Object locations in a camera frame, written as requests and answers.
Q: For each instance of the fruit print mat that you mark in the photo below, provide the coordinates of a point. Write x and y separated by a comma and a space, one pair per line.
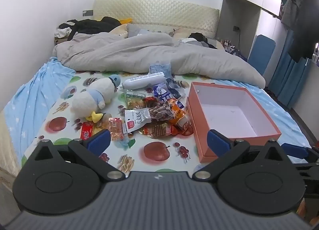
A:
57, 125

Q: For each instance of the pale pillow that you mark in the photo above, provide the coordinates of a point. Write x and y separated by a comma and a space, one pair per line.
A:
182, 36

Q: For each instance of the yellow bag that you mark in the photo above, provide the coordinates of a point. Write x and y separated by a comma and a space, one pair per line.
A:
125, 21

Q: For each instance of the white plastic bottle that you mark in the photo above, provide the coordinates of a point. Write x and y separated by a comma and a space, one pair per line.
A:
142, 80

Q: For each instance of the grey duvet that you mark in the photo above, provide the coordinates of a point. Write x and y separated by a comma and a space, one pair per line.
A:
129, 53

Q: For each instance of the blue padded board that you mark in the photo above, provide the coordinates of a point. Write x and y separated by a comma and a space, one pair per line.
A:
261, 53

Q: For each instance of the white crumpled cloth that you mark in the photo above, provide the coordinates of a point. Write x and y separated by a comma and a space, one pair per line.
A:
63, 32

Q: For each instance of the group of small bottles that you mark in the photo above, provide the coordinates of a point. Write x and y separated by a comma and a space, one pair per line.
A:
228, 44

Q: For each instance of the red yellow snack packet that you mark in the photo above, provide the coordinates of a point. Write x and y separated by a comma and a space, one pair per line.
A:
86, 131

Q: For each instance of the beige pillow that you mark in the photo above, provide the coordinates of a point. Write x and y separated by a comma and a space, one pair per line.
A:
119, 30

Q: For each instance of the green clear cracker packet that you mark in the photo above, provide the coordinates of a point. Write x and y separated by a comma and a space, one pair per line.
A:
134, 101

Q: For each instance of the black hanging garment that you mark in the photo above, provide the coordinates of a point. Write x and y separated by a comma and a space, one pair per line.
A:
306, 20

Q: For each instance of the red foil snack packet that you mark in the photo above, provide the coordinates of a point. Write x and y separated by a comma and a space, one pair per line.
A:
150, 99

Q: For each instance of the plush penguin toy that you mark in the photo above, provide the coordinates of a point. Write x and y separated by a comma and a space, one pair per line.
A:
97, 92

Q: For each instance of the orange cardboard box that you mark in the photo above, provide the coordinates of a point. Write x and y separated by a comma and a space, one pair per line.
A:
224, 112

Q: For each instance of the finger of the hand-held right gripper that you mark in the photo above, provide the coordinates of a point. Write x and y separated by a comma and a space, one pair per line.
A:
296, 150

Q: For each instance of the light blue bed sheet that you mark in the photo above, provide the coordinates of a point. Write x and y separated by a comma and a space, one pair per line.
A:
32, 95

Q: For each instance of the red label cracker packet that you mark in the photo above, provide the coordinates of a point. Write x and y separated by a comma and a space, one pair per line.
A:
157, 130

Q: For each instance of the orange snack packet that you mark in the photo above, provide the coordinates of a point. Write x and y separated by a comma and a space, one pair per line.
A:
178, 114

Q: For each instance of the crumpled blue plastic bag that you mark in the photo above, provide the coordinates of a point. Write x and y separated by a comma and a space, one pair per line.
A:
160, 66

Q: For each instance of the black garment on pillow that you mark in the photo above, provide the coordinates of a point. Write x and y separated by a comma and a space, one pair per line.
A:
198, 37

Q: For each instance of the grey hanging garment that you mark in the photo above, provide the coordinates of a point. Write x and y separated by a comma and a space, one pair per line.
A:
290, 8

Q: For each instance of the blue white noodle packet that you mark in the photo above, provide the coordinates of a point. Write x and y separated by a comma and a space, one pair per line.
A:
164, 95

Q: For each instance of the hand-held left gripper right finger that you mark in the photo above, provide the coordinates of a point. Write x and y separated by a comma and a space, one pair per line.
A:
218, 142

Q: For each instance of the blue curtain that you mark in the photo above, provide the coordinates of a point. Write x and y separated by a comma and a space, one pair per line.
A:
286, 78

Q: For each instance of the small red snack packet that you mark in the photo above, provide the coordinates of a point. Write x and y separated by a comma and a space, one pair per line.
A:
184, 131

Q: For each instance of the grey wall socket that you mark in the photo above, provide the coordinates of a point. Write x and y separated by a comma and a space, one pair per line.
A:
87, 13

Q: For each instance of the black clothes pile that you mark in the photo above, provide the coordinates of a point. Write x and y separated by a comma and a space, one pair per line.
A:
89, 26

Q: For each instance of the clear wafer biscuit packet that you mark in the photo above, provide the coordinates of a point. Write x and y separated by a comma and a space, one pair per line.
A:
116, 129

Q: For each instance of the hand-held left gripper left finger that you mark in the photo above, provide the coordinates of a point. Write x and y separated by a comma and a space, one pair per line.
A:
99, 141

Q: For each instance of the white clear nut packet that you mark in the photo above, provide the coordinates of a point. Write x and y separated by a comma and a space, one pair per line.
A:
139, 119

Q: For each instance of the cream quilted headboard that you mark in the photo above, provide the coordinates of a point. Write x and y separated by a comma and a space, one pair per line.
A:
154, 10

